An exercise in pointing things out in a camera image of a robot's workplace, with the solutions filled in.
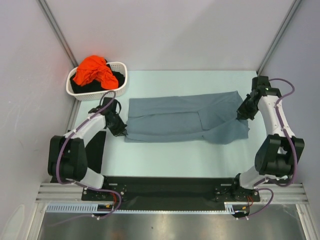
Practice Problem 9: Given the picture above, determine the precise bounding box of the grey-blue t-shirt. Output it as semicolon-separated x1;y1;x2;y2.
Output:
125;91;250;145

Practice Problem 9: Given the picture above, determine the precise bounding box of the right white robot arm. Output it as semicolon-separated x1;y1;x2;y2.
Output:
230;75;305;201

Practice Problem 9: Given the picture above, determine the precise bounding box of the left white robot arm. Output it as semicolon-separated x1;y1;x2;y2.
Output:
47;97;127;200

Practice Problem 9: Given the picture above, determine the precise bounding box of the folded black t-shirt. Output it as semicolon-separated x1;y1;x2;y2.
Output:
85;131;107;174

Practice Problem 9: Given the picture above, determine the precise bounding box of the black garment in basket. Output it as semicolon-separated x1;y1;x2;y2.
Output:
70;65;125;94

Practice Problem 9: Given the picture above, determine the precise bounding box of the white plastic laundry basket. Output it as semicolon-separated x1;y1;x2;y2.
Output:
65;61;128;101

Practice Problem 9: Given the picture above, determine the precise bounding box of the orange t-shirt in basket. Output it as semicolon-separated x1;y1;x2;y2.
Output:
73;55;119;90

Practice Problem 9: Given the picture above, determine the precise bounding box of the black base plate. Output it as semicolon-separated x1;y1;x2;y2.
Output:
81;176;260;212

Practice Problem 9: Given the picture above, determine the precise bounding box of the white slotted cable duct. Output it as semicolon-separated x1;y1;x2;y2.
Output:
46;203;235;215

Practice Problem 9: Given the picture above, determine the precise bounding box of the right aluminium corner post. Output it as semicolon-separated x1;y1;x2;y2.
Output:
256;0;304;76

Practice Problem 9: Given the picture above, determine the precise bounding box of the aluminium corner post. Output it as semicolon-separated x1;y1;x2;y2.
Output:
36;0;78;67
256;0;304;76

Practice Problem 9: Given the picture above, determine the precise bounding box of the aluminium front rail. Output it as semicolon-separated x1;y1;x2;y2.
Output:
36;183;309;205

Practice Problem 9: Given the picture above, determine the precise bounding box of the left aluminium corner post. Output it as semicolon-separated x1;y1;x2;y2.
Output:
36;0;78;67

